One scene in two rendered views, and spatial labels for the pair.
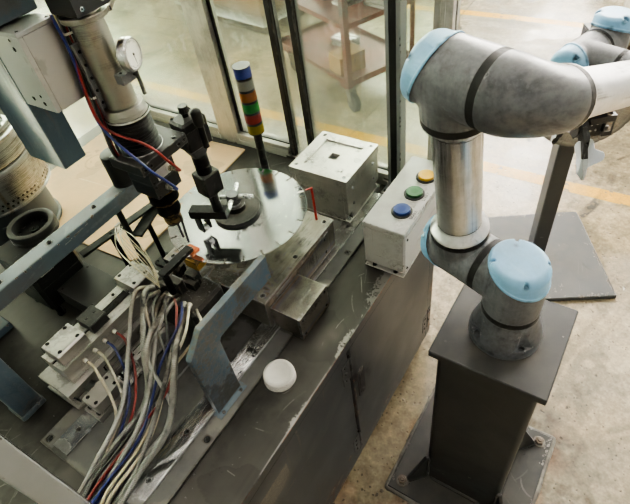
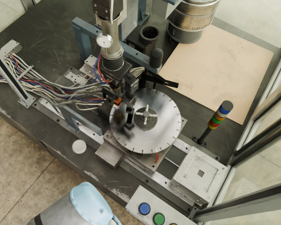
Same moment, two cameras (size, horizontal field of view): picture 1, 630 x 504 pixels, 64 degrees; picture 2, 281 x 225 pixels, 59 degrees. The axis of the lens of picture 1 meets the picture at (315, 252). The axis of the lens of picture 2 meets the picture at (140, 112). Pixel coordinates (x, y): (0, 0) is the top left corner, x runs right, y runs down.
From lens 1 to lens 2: 0.90 m
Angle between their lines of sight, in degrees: 45
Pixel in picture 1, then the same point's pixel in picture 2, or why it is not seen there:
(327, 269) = (136, 169)
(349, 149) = (207, 183)
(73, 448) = (64, 76)
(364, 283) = (125, 188)
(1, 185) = (175, 14)
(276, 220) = (135, 138)
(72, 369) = (86, 68)
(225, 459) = (49, 127)
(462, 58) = (53, 211)
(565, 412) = not seen: outside the picture
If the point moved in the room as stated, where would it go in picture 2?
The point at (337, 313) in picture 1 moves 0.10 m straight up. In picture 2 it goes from (108, 173) to (107, 168)
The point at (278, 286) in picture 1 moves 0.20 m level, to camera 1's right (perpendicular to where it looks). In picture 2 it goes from (111, 143) to (113, 185)
